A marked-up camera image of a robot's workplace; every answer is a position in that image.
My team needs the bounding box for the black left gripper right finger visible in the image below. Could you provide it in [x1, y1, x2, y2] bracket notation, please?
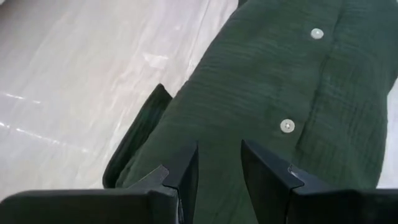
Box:
[241, 139, 398, 224]

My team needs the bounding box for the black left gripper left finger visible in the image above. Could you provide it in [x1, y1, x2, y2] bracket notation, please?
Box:
[0, 139, 200, 224]

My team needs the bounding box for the dark green garment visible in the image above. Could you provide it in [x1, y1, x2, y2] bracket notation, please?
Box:
[102, 0, 398, 224]

